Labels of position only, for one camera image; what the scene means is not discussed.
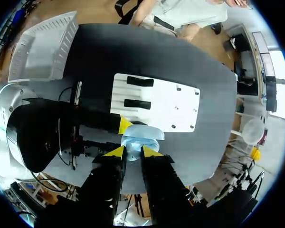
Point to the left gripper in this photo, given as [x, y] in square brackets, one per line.
[38, 133]

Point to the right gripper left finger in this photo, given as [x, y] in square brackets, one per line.
[107, 175]

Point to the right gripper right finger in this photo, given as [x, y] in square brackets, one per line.
[161, 180]

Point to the pale blue earbud case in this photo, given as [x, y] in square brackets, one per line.
[145, 134]

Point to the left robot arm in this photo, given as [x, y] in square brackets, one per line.
[4, 111]

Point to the white plate with black stands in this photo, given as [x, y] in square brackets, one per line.
[166, 104]

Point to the grey slotted basket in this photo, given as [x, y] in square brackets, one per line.
[40, 52]

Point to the person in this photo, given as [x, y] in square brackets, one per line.
[187, 13]

